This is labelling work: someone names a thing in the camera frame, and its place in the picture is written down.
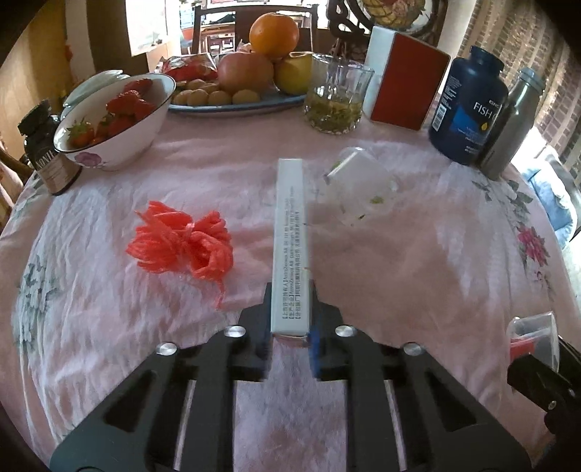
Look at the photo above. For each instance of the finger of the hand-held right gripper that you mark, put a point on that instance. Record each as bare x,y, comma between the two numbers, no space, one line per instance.
571,351
535,376

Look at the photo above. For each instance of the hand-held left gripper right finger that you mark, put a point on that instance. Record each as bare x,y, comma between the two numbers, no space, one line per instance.
314,349

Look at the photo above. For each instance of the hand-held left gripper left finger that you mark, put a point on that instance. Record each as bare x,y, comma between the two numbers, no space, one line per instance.
263,336

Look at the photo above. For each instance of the small clear plastic cup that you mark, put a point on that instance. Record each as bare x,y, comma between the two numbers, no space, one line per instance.
535,331

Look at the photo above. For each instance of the long white medicine box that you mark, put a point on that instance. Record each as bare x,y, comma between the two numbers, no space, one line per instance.
290,249

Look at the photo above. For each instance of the pink floral tablecloth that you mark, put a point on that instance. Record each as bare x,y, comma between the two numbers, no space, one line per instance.
159,376

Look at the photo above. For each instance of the orange plastic mesh bag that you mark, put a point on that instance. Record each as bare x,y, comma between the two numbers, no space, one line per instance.
181,240

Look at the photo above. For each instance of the blue grey cushion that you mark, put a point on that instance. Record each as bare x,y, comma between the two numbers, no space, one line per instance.
549,190

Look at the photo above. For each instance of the large clear plastic cup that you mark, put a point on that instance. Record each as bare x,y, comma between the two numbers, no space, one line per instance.
358,190

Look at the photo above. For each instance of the grey metal flask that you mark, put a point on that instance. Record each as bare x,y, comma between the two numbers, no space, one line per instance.
508,127

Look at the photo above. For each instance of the blue rimmed fruit plate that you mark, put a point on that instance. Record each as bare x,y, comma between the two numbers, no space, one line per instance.
272,100

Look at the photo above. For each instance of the white floral bowl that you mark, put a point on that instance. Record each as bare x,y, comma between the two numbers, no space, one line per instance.
122,140

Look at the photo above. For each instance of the row of golden pastries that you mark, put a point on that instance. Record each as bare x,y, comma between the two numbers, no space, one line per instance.
219,97

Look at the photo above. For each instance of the glass of green tea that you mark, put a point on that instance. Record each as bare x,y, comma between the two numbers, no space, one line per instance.
336,100

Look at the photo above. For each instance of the yellow apple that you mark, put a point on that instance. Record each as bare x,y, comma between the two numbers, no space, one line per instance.
295,75

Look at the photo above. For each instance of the red apple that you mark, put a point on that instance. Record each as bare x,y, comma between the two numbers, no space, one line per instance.
245,72

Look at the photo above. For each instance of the blue supplement bottle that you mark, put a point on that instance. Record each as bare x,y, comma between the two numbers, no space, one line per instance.
467,109

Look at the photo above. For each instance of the pile of strawberries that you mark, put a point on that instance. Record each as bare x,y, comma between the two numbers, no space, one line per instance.
125,109

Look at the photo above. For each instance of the dark brown supplement bottle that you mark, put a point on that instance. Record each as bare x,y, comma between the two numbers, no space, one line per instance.
50,159

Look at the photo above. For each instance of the red snack packet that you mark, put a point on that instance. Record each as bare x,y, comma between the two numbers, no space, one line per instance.
190,68

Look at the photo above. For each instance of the red and white box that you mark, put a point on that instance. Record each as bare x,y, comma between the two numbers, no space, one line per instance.
404,81

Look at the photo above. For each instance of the orange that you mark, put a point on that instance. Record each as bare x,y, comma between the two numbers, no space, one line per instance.
274,34

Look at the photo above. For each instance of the white bowl lid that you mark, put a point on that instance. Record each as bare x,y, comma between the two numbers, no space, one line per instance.
86,88

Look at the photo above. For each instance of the dark wooden chair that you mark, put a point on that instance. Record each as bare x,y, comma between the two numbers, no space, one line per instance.
227,27

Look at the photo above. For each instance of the decorated plate on carved stand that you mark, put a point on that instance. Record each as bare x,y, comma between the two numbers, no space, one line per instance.
392,11

